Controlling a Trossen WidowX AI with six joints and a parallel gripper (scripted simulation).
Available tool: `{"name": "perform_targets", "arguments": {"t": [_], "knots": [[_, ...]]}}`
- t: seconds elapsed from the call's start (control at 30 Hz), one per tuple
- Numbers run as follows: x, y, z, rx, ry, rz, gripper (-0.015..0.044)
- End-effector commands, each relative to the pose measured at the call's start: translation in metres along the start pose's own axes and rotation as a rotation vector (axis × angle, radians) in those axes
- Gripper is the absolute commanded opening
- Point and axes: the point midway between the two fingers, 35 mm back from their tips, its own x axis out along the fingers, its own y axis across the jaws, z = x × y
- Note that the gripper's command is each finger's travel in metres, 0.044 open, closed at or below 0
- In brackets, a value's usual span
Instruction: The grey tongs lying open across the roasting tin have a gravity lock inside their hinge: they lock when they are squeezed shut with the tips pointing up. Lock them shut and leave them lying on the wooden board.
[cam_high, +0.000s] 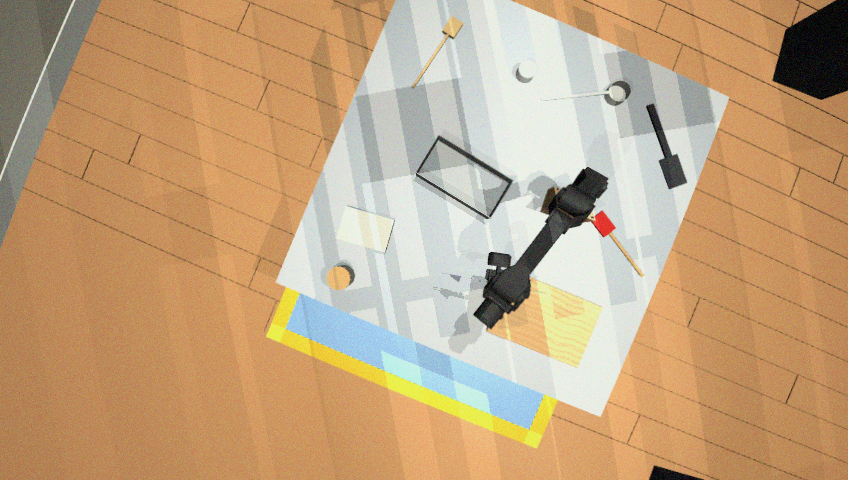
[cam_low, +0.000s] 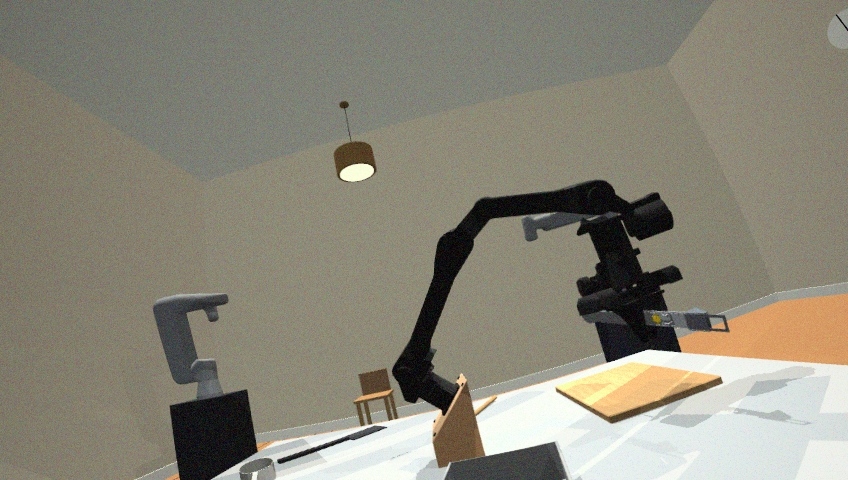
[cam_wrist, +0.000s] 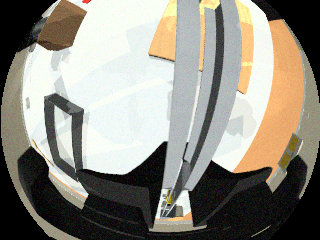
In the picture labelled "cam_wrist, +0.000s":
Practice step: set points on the white short cylinder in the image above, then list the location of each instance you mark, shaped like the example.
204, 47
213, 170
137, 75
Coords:
26, 103

